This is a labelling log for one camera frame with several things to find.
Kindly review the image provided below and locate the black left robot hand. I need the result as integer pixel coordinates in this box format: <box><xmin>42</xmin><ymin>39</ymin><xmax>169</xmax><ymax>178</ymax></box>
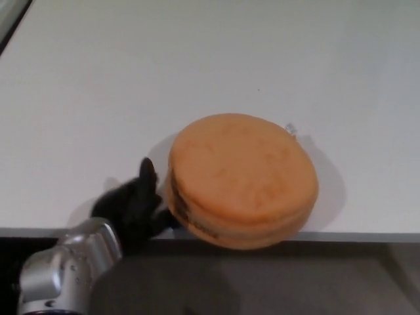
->
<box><xmin>90</xmin><ymin>157</ymin><xmax>173</xmax><ymax>256</ymax></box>

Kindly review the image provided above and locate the orange soft plush plate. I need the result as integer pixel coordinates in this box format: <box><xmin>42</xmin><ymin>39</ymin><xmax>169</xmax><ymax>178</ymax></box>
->
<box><xmin>165</xmin><ymin>112</ymin><xmax>320</xmax><ymax>251</ymax></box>

